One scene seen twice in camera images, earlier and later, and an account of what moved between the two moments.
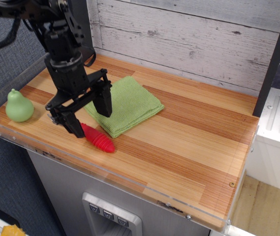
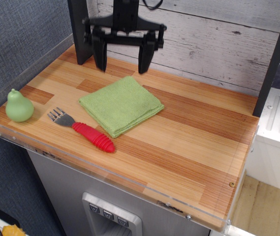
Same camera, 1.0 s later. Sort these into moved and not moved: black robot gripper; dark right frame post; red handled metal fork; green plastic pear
Moved: black robot gripper
Not moved: red handled metal fork; dark right frame post; green plastic pear
